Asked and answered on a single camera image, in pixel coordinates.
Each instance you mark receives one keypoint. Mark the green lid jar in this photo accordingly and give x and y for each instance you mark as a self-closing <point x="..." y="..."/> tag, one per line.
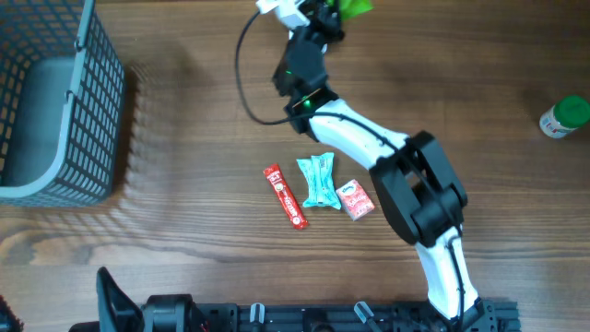
<point x="565" y="116"/>

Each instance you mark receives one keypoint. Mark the white barcode scanner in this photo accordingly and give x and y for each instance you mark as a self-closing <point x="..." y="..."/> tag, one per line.
<point x="324" y="48"/>

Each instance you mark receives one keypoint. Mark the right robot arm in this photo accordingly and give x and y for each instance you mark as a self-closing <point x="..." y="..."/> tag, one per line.
<point x="420" y="194"/>

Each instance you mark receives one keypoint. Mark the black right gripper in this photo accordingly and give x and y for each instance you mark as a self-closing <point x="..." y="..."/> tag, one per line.
<point x="328" y="21"/>

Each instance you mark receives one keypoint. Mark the green clear snack bag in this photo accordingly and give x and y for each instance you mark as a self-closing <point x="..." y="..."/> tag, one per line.
<point x="351" y="8"/>

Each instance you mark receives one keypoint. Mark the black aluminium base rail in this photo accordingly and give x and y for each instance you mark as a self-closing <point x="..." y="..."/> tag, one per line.
<point x="486" y="316"/>

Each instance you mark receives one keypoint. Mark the dark grey mesh basket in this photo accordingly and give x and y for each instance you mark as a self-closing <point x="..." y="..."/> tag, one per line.
<point x="62" y="102"/>

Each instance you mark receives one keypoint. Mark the pale teal snack packet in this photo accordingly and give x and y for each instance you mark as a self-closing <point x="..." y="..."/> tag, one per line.
<point x="317" y="171"/>

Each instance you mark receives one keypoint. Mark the small red snack packet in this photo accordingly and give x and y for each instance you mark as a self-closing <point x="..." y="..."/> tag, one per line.
<point x="355" y="200"/>

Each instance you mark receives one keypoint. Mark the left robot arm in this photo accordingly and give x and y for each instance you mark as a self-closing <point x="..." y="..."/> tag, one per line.
<point x="161" y="313"/>

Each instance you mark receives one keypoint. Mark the red snack wrapper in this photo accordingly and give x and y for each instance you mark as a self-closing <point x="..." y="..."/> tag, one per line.
<point x="287" y="200"/>

